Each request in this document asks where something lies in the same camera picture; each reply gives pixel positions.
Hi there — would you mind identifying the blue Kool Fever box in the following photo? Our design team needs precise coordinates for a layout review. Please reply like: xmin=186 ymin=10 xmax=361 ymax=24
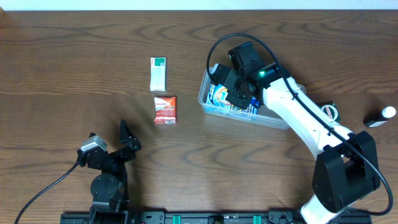
xmin=206 ymin=84 xmax=260 ymax=114

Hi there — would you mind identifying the clear plastic container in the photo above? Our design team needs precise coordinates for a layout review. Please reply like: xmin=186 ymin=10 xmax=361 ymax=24
xmin=198 ymin=70 xmax=290 ymax=129

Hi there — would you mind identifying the black bottle white cap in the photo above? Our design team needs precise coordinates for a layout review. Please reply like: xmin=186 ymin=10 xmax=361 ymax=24
xmin=364 ymin=106 xmax=397 ymax=128

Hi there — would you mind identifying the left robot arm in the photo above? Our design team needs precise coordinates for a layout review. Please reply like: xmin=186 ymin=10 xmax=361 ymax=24
xmin=76 ymin=119 xmax=142 ymax=223

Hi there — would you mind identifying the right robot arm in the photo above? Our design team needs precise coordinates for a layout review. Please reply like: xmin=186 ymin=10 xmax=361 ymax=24
xmin=210 ymin=42 xmax=386 ymax=223

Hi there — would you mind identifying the red Panadol box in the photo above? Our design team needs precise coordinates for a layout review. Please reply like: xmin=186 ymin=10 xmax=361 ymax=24
xmin=154 ymin=96 xmax=177 ymax=125

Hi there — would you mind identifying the white green Panadol box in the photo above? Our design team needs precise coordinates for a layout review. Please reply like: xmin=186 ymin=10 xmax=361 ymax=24
xmin=150 ymin=57 xmax=166 ymax=91

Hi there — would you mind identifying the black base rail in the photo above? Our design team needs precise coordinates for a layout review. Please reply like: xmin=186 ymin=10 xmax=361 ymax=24
xmin=60 ymin=210 xmax=373 ymax=224

